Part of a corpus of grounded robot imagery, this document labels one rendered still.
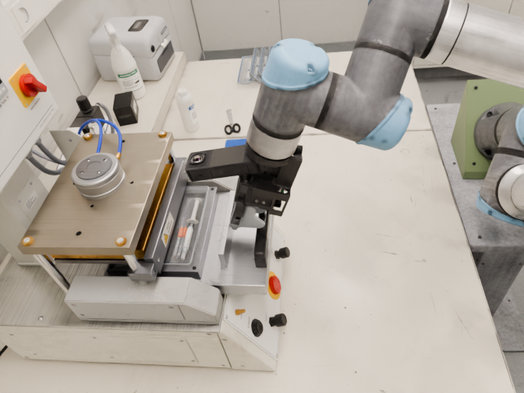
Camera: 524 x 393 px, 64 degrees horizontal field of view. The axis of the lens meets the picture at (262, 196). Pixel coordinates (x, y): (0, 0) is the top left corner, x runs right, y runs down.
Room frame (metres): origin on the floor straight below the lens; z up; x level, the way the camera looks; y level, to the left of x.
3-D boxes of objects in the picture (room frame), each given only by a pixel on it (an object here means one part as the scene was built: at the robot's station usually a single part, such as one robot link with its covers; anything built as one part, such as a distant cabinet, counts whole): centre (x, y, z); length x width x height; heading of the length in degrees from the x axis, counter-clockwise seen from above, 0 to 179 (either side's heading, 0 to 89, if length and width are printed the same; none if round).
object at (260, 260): (0.49, 0.01, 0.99); 0.15 x 0.02 x 0.04; 168
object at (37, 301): (0.55, 0.30, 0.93); 0.46 x 0.35 x 0.01; 78
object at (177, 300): (0.39, 0.22, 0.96); 0.25 x 0.05 x 0.07; 78
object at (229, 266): (0.52, 0.14, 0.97); 0.30 x 0.22 x 0.08; 78
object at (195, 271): (0.53, 0.19, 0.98); 0.20 x 0.17 x 0.03; 168
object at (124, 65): (1.34, 0.38, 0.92); 0.09 x 0.08 x 0.25; 20
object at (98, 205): (0.57, 0.29, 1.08); 0.31 x 0.24 x 0.13; 168
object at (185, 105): (1.16, 0.19, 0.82); 0.05 x 0.05 x 0.14
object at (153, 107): (1.23, 0.44, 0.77); 0.84 x 0.30 x 0.04; 169
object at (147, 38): (1.53, 0.38, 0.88); 0.25 x 0.20 x 0.17; 73
